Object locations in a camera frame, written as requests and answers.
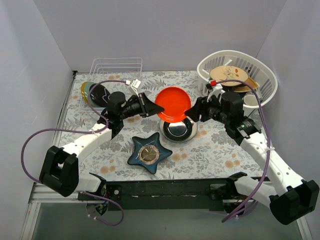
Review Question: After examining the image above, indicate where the orange red round plate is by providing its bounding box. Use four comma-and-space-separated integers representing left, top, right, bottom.
155, 86, 192, 123

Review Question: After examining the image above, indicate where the white plastic slatted basket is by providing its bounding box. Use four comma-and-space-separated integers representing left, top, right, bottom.
196, 50, 278, 106

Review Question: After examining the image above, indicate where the aluminium frame rail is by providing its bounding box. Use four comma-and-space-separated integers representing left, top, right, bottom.
28, 183, 313, 240

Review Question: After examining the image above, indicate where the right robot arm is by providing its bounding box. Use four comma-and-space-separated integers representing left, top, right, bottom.
185, 92, 320, 225

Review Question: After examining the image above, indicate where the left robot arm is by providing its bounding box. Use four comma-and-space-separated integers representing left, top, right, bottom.
39, 91, 164, 200

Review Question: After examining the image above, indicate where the blue floral green plate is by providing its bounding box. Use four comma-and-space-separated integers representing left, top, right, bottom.
81, 81, 95, 107

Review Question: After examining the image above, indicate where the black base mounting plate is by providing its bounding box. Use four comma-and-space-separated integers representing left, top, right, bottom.
77, 177, 257, 211

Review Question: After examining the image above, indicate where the floral table mat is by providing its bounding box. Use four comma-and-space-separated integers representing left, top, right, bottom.
46, 70, 272, 181

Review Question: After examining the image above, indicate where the yellow patterned round plate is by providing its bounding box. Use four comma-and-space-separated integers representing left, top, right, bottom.
80, 81, 92, 104

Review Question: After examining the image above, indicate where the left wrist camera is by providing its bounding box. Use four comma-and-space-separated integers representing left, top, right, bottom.
125, 78, 141, 96

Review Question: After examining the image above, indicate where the beige floral round plate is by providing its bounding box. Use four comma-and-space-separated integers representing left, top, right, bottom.
209, 65, 249, 83

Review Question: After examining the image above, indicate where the white wire dish rack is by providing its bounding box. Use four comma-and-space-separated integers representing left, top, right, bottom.
79, 57, 143, 112

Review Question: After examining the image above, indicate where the dark teal dish in basket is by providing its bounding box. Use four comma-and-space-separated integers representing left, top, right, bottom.
238, 92, 247, 99

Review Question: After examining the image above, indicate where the tan fan-shaped plate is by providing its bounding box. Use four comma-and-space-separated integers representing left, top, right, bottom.
232, 77, 259, 93

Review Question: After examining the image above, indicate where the dark brown plate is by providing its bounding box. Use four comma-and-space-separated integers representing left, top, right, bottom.
89, 83, 111, 108

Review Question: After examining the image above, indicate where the blue star-shaped plate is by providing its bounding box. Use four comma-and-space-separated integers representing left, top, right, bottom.
127, 132, 173, 175

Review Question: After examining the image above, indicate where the white cup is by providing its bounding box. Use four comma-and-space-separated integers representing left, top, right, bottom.
243, 94, 259, 109

